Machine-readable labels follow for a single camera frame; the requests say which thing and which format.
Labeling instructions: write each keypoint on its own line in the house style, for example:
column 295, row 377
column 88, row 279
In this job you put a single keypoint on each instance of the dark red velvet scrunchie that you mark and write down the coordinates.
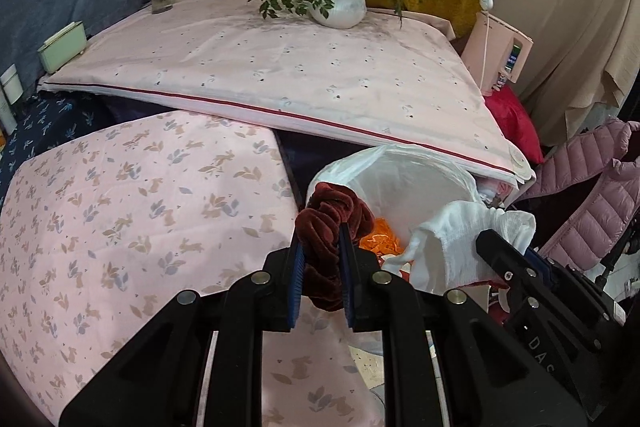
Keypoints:
column 325, row 227

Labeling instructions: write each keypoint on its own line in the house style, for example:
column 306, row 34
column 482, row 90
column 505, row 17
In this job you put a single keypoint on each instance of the pink quilt with red stripe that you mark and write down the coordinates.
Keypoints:
column 275, row 67

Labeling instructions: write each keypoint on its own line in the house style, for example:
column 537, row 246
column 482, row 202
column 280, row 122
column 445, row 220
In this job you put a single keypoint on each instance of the white cloth glove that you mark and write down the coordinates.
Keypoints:
column 450, row 247

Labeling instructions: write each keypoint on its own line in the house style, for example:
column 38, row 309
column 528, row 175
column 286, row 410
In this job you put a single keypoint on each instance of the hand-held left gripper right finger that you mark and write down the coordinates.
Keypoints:
column 345, row 277

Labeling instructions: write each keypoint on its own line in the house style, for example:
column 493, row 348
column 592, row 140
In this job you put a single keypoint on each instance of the navy leaf print sheet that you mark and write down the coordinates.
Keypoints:
column 45, row 122

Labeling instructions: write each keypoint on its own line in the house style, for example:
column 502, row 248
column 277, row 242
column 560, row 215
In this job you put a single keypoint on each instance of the beige curtain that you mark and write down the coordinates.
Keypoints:
column 565, row 7

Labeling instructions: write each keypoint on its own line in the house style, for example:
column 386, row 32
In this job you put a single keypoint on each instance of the tall white bottle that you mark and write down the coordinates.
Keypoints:
column 5, row 114

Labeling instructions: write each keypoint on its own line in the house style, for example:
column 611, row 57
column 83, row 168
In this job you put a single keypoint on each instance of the red bag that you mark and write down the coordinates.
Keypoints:
column 497, row 302

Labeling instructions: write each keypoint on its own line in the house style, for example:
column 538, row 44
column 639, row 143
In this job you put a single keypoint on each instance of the large orange snack wrapper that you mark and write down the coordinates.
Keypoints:
column 382, row 239

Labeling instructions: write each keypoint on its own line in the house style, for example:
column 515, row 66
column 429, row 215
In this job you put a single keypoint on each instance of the black metal frame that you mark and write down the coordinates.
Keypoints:
column 617, row 252

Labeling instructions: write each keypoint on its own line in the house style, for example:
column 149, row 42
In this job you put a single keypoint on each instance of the red cushion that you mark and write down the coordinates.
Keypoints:
column 512, row 122

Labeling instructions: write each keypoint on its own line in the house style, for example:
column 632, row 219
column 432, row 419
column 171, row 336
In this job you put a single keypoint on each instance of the pink box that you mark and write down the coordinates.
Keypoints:
column 492, row 44

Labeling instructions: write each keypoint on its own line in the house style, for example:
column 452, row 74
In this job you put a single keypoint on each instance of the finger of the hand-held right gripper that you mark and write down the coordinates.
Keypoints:
column 500, row 257
column 540, row 263

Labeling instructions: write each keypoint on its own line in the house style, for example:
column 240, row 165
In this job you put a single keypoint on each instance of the pink down jacket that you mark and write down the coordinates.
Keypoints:
column 585, row 187

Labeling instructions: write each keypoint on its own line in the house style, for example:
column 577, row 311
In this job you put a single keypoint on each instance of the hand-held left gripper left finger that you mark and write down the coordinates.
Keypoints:
column 296, row 282

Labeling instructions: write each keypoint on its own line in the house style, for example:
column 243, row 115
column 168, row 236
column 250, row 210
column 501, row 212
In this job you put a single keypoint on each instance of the white jar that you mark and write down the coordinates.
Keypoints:
column 10, row 84

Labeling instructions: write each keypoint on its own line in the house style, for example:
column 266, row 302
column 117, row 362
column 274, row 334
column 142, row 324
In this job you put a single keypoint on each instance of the bin with white bag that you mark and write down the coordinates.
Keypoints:
column 400, row 177

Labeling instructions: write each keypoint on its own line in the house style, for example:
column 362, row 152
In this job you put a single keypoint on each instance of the pale green tissue box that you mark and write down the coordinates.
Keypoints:
column 60, row 49

